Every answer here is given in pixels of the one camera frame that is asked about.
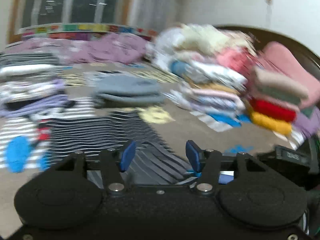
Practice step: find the left stack folded clothes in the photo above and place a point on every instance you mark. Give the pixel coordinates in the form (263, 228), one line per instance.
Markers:
(30, 84)

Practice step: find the pile of unfolded clothes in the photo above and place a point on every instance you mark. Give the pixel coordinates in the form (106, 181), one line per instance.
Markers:
(204, 39)

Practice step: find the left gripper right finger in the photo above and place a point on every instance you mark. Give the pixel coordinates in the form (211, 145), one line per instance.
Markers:
(208, 163)

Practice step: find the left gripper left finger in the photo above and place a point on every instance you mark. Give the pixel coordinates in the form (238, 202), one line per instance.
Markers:
(114, 162)

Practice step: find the black white striped shirt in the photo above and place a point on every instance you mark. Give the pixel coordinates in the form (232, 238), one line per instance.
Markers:
(155, 162)

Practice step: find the purple floral duvet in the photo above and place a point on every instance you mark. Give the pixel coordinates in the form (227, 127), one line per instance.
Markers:
(124, 48)

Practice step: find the grey folded garment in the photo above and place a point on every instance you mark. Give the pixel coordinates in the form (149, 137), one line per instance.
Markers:
(120, 90)

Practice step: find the grey curtain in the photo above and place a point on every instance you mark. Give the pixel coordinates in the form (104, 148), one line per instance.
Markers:
(154, 14)

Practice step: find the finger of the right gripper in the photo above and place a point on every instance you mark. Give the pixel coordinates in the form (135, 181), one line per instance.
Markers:
(289, 155)

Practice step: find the right stack folded clothes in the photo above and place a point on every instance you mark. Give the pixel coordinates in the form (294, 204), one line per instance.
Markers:
(208, 88)

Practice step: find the Mickey Mouse brown blanket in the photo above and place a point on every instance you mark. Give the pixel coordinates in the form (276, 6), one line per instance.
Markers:
(175, 125)

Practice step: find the red yellow folded clothes stack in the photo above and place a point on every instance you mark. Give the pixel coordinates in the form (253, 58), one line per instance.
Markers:
(282, 90)

